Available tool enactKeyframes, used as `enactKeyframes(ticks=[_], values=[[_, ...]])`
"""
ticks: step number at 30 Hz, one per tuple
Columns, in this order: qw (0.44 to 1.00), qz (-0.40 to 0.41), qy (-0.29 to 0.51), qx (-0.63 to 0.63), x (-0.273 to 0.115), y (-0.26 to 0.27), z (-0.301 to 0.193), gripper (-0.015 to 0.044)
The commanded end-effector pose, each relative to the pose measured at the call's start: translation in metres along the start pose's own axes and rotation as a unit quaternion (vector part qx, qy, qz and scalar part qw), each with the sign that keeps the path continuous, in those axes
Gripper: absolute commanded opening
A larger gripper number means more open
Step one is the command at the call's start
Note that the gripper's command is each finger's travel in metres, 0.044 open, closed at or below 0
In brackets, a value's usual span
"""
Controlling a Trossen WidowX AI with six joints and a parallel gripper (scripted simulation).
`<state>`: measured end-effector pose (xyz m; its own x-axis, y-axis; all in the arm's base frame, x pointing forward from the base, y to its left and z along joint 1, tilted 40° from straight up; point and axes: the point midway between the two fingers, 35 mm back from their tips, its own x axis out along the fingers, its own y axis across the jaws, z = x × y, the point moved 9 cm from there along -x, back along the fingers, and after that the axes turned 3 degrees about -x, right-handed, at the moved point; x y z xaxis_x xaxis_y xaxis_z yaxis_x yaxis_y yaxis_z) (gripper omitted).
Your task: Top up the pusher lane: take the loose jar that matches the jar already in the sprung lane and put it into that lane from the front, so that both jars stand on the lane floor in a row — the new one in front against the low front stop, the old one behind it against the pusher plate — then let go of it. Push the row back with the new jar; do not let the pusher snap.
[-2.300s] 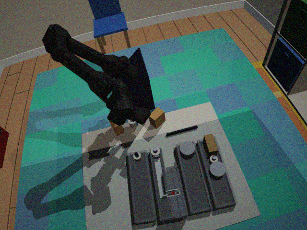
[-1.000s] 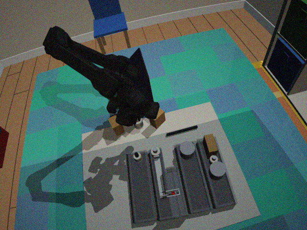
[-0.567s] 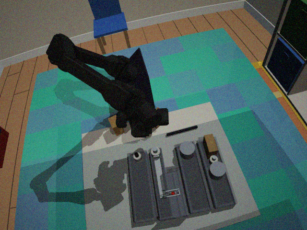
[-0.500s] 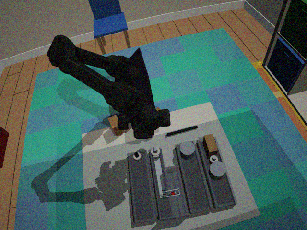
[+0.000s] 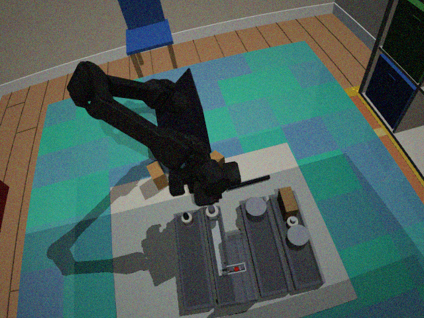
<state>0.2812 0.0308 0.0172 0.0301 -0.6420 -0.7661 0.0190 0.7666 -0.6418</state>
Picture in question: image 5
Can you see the tan rectangular block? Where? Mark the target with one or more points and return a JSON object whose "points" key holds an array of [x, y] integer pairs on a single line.
{"points": [[287, 203]]}

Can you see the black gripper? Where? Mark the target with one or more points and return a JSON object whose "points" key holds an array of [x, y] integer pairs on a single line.
{"points": [[176, 183]]}

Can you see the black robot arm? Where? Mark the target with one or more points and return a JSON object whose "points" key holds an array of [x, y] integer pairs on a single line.
{"points": [[170, 147]]}

